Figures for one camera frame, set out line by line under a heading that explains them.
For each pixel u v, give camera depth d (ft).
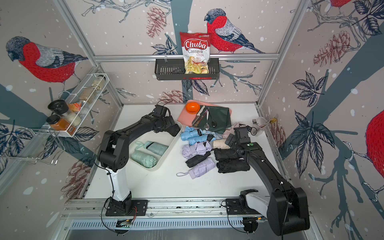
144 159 2.75
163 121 2.81
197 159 2.82
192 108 3.73
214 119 3.62
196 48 2.69
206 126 3.51
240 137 2.12
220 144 3.03
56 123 1.95
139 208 2.40
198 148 2.95
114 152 1.70
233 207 2.39
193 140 3.04
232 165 2.73
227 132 3.21
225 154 2.88
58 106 2.03
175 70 3.51
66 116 2.13
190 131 3.20
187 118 3.64
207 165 2.75
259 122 3.20
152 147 3.04
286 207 1.25
